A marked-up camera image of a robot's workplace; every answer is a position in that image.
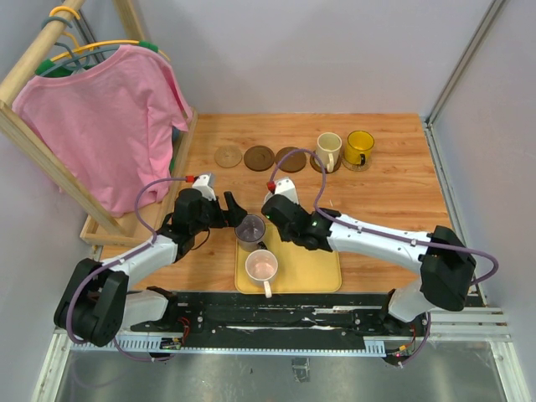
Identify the brown wooden coaster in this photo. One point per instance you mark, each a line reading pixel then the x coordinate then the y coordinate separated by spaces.
pixel 320 167
pixel 290 162
pixel 259 158

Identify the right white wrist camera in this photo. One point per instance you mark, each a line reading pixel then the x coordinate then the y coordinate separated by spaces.
pixel 286 187

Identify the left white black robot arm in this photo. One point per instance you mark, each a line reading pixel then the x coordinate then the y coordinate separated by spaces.
pixel 93 304

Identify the cream white mug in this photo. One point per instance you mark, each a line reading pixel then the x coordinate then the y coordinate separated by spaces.
pixel 328 149

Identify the yellow green hanger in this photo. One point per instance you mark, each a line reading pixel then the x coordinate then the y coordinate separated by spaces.
pixel 132 25

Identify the white slotted cable duct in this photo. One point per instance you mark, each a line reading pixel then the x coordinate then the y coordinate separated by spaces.
pixel 220 343

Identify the yellow transparent cup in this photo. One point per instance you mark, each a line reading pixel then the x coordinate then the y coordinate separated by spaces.
pixel 358 148

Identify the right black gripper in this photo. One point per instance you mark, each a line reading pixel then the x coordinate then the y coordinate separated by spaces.
pixel 285 236

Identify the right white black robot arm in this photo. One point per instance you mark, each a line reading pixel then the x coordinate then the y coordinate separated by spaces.
pixel 444 267

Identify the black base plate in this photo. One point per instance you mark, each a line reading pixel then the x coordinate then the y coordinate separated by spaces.
pixel 287 317

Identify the aluminium frame rail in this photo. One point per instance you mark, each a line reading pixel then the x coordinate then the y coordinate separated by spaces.
pixel 467 136

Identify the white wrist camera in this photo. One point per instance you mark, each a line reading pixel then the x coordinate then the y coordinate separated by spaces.
pixel 204 183
pixel 286 187

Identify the woven rattan coaster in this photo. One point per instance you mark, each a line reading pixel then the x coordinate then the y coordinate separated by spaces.
pixel 356 167
pixel 228 156

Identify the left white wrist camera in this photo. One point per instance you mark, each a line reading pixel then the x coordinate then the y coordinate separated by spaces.
pixel 204 183

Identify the grey purple cup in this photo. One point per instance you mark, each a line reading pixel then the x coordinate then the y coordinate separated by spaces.
pixel 250 233

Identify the pink white mug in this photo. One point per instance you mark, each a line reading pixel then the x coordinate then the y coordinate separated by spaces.
pixel 261 267

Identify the yellow plastic tray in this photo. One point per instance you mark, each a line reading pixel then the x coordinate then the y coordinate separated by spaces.
pixel 302 271

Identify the grey hanger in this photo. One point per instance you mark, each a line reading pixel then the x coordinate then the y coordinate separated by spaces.
pixel 75 61

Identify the pink t-shirt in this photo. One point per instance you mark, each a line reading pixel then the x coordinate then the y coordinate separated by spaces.
pixel 112 125

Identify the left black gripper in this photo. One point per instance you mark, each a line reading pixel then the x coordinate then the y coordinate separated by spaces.
pixel 234 210

